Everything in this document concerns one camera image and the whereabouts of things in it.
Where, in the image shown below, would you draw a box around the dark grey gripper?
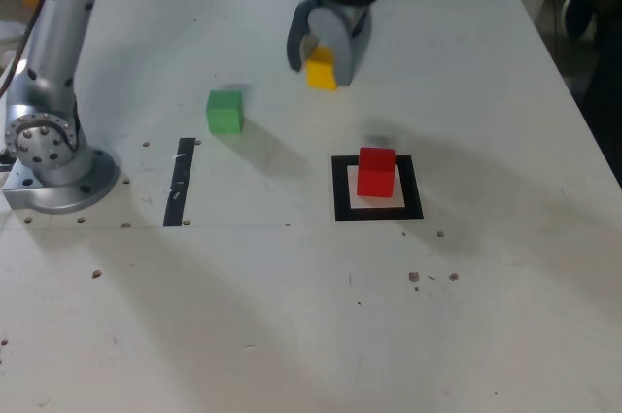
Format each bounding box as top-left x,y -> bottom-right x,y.
285,0 -> 375,89

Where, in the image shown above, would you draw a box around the yellow cube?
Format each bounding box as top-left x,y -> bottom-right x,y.
305,45 -> 339,92

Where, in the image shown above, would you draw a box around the green cube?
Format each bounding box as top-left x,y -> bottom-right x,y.
205,89 -> 244,135

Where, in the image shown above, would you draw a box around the red cube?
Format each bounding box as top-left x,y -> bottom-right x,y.
356,146 -> 397,199

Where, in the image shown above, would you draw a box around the black tape square outline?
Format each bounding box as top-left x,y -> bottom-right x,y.
331,154 -> 425,222

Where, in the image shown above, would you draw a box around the black tape strip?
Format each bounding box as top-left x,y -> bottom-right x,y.
162,137 -> 196,228

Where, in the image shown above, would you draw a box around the person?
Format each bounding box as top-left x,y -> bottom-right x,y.
558,0 -> 622,190

